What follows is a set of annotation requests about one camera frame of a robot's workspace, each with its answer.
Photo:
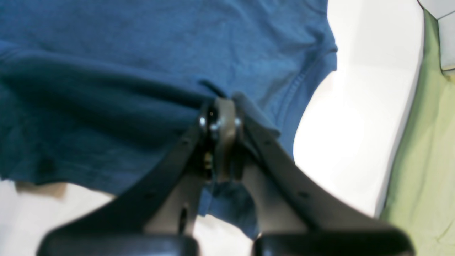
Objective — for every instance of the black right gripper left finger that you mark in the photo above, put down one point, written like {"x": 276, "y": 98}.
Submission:
{"x": 156, "y": 216}

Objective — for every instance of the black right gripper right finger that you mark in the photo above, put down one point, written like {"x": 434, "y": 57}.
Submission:
{"x": 295, "y": 216}

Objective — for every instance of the dark blue t-shirt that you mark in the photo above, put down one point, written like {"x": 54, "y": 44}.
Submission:
{"x": 97, "y": 92}

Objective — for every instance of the green cloth beside table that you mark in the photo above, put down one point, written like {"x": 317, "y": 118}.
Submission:
{"x": 420, "y": 197}

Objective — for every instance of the grey bin at left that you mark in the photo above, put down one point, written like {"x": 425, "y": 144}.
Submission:
{"x": 444, "y": 12}

